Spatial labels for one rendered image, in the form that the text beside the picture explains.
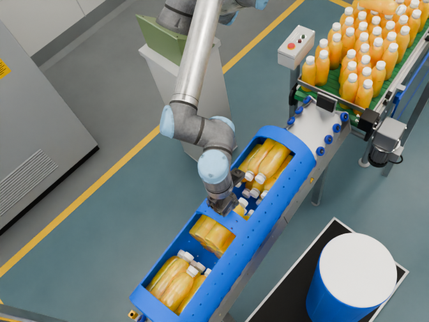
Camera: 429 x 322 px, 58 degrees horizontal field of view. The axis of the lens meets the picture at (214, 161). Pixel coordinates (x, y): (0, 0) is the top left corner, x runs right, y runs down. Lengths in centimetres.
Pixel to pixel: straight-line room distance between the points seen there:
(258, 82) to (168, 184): 115
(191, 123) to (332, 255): 79
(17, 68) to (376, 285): 214
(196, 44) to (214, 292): 85
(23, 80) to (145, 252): 134
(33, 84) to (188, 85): 158
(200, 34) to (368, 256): 102
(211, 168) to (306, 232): 168
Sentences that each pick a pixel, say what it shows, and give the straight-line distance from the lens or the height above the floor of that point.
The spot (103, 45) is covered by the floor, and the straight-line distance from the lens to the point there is 410.
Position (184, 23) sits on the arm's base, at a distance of 203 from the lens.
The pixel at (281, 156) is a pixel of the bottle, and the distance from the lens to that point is 159.
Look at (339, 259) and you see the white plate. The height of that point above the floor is 104.
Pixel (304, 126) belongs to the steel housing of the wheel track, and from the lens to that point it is 198.
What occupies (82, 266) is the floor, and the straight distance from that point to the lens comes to 297.
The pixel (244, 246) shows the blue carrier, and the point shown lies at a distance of 147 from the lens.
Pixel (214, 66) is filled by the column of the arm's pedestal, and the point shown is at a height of 95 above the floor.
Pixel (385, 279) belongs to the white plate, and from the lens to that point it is 162.
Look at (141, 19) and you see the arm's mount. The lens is 207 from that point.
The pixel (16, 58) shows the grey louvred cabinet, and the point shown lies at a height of 112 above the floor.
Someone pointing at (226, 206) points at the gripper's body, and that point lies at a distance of 132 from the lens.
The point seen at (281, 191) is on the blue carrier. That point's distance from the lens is 153.
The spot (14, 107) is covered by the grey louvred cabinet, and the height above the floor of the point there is 87.
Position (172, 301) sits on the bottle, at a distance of 145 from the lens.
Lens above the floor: 258
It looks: 60 degrees down
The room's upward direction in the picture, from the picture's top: 17 degrees counter-clockwise
